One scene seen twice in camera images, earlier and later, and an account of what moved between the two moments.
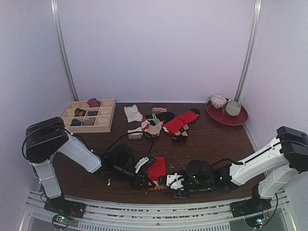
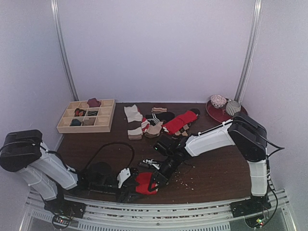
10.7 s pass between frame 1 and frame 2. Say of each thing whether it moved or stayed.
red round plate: stayed
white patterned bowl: stayed
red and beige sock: moved
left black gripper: moved
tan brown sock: stayed
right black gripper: moved
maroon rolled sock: stayed
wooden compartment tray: stayed
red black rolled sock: stayed
